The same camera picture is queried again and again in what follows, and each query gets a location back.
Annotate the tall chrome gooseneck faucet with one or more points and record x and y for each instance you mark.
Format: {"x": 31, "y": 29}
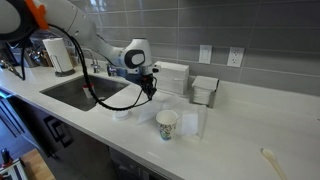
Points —
{"x": 111, "y": 70}

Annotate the white light switch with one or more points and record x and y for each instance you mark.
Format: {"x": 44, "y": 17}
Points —
{"x": 205, "y": 54}

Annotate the black red bottle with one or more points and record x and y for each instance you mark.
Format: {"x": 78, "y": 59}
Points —
{"x": 6, "y": 156}

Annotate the white plastic cup lid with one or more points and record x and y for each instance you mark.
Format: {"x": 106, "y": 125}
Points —
{"x": 122, "y": 115}

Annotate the small chrome tap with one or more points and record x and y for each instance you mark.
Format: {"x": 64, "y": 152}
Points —
{"x": 95, "y": 66}

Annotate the black paper towel holder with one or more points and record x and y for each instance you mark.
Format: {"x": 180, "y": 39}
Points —
{"x": 65, "y": 72}

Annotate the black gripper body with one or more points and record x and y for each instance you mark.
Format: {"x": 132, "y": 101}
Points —
{"x": 147, "y": 80}

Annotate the white cup red inside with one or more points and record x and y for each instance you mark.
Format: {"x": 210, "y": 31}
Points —
{"x": 87, "y": 92}

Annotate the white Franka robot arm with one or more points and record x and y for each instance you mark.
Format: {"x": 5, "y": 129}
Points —
{"x": 93, "y": 36}

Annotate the dark cabinet front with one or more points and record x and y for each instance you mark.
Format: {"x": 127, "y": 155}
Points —
{"x": 86, "y": 156}

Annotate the patterned paper cup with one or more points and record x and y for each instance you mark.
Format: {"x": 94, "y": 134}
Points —
{"x": 167, "y": 128}

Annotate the cream plastic spoon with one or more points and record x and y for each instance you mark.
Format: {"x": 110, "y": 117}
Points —
{"x": 271, "y": 158}

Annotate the stainless steel sink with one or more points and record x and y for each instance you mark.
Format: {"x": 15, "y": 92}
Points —
{"x": 66, "y": 91}

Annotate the white power outlet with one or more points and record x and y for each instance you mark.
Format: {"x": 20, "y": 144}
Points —
{"x": 235, "y": 56}

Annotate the stainless dishwasher front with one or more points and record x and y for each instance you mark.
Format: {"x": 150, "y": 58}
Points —
{"x": 133, "y": 168}

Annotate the white paper towel roll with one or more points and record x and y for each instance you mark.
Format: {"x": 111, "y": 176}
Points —
{"x": 58, "y": 53}

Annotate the clear acrylic holder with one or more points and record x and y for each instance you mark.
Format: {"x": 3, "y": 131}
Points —
{"x": 195, "y": 121}

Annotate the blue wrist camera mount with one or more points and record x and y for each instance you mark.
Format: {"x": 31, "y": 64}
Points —
{"x": 133, "y": 78}

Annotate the white metal frame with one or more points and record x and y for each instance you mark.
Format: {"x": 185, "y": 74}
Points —
{"x": 13, "y": 171}

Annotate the blue sponge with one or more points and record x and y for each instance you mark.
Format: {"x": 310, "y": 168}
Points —
{"x": 120, "y": 72}

